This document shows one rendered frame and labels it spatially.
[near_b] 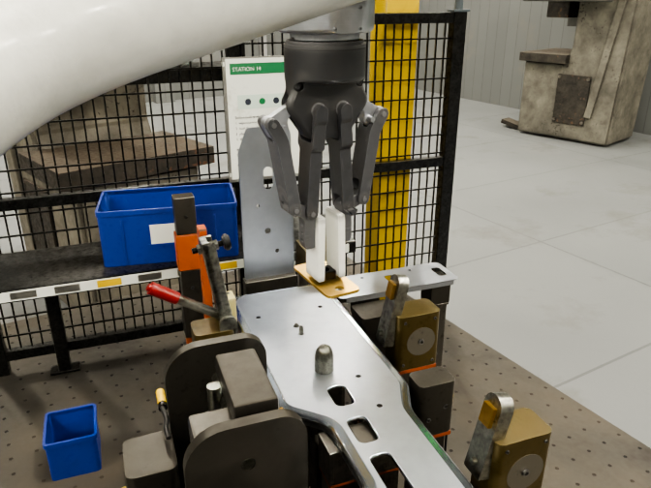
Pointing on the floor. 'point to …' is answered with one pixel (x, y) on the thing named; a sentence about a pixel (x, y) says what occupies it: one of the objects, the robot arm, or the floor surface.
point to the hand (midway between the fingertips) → (325, 244)
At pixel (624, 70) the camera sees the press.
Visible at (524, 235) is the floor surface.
